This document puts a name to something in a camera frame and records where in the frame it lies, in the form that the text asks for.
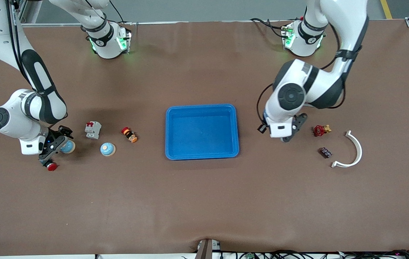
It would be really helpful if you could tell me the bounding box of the blue bell cream button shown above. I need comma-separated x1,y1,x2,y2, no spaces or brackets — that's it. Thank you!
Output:
100,142,116,157
60,140,76,154

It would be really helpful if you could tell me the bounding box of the blue plastic tray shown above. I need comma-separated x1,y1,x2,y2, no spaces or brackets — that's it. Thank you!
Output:
165,104,240,160

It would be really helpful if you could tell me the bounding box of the red mushroom push button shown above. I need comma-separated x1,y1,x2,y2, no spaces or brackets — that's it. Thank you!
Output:
41,158,58,172

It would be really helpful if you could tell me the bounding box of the white red circuit breaker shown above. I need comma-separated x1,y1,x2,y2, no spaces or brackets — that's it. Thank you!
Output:
85,121,102,140

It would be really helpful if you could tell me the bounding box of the white curved plastic piece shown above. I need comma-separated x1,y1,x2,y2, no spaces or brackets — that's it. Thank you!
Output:
331,130,363,168

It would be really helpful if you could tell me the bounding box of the orange red push button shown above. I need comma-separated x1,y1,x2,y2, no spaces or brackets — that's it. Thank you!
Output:
121,127,138,143

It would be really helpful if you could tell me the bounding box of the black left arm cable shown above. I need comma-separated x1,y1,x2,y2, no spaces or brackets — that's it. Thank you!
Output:
256,22,347,124

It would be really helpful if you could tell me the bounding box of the black left base cable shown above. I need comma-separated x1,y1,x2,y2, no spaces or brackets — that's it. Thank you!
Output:
250,17,289,39

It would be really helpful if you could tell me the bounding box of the black base cable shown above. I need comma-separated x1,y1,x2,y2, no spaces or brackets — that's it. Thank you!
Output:
109,0,133,25
250,17,289,39

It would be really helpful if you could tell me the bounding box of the black cable bundle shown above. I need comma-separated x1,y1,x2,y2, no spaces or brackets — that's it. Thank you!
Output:
223,250,409,259

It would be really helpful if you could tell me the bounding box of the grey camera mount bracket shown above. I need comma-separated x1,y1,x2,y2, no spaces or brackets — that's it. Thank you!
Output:
195,238,221,259

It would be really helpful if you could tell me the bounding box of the black right base cable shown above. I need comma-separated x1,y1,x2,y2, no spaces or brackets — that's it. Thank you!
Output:
109,0,133,25

